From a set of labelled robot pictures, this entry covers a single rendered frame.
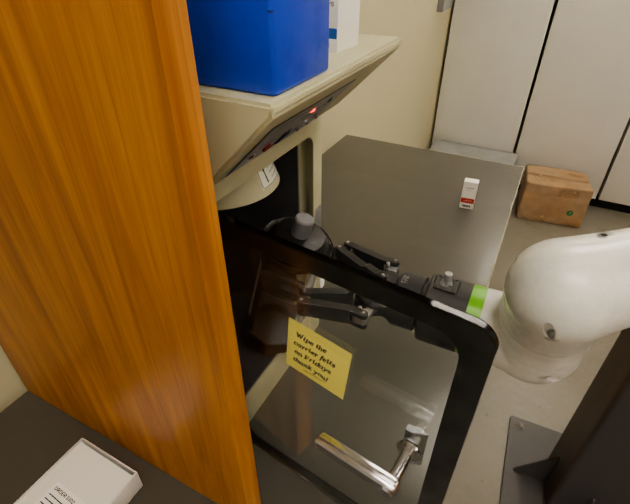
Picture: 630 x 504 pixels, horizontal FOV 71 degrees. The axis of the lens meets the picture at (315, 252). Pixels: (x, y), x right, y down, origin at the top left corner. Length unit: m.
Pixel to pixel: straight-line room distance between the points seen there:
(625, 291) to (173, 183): 0.40
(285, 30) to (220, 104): 0.08
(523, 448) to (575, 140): 2.25
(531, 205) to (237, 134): 3.07
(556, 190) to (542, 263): 2.87
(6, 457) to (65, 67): 0.68
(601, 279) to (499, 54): 3.07
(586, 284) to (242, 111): 0.34
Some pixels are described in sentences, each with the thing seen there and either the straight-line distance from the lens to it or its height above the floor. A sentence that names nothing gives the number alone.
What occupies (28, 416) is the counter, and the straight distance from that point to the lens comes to 0.95.
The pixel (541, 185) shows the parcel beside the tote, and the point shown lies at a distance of 3.31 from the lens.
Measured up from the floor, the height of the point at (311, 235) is 1.26.
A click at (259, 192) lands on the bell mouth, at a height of 1.33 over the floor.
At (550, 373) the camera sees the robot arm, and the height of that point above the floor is 1.21.
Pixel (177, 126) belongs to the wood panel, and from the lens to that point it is 0.32.
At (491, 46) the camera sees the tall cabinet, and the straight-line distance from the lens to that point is 3.48.
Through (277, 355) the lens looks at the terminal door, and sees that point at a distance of 0.51.
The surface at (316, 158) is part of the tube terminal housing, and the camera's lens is 0.72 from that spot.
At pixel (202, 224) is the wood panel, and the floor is 1.43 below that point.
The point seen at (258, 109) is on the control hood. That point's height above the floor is 1.51.
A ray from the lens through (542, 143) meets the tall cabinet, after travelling 3.60.
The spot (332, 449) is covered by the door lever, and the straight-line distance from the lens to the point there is 0.47.
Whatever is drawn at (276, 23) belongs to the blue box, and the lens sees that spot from 0.37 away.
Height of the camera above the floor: 1.62
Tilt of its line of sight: 36 degrees down
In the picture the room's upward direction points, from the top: straight up
